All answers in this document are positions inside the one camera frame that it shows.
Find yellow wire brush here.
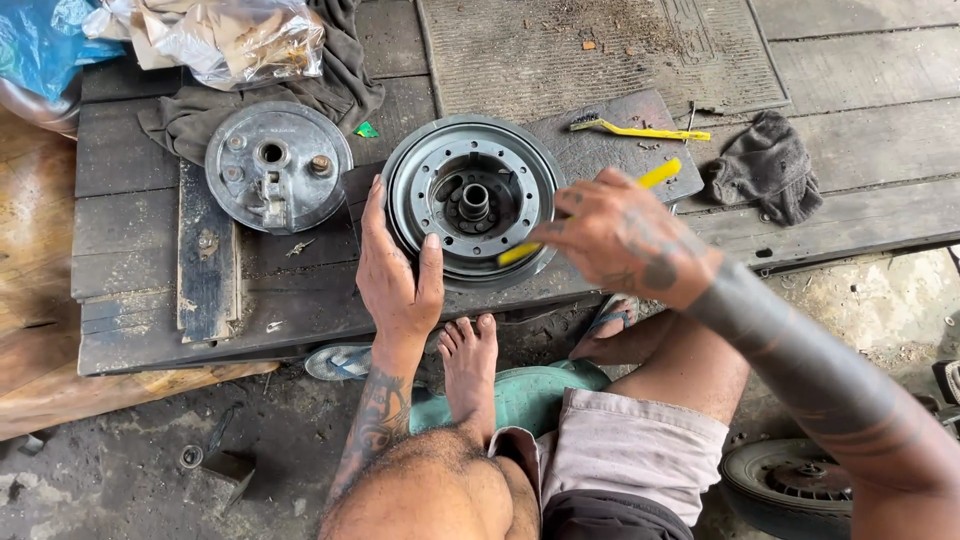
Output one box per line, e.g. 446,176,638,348
567,112,712,144

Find green plastic stool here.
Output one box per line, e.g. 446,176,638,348
408,358,613,439

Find worn dark wooden plank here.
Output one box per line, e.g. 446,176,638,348
176,156,243,345

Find small black tyre wheel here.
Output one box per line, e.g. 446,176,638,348
719,438,858,540

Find round metal wheel hub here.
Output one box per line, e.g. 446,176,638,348
380,114,568,294

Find person's left leg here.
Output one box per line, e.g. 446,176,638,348
318,312,543,540

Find dark metal block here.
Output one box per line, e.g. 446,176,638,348
196,448,258,513

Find blue plastic bag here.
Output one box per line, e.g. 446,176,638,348
0,0,126,104

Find person's right hand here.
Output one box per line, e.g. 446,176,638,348
528,166,726,312

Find dark wooden platform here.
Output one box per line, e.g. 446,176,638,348
70,0,960,378

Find yellow handled brush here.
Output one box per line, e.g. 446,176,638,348
496,157,684,268

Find black flat slab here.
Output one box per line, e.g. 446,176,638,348
341,88,706,226

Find dark grey rag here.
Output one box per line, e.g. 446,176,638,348
138,0,387,167

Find grey ribbed rubber mat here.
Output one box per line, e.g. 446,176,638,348
415,0,792,126

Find shiny chrome metal part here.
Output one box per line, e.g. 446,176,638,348
0,73,84,141

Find person's left hand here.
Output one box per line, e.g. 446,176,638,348
356,176,446,354

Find crumpled dark grey cloth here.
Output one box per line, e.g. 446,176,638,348
703,110,825,228

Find round metal brake plate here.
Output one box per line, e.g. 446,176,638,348
204,100,355,237

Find person's light grey shorts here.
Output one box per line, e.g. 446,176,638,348
487,387,732,540

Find grey flip-flop with blue strap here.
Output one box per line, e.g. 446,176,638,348
583,293,642,340
303,342,375,383

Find person's right leg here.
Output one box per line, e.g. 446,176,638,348
567,296,751,429

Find brown wooden board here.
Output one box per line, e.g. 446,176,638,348
0,105,280,444

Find person's leg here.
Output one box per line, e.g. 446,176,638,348
567,296,751,429
318,312,543,540

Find clear plastic bag with paper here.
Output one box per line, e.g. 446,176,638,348
81,0,326,93

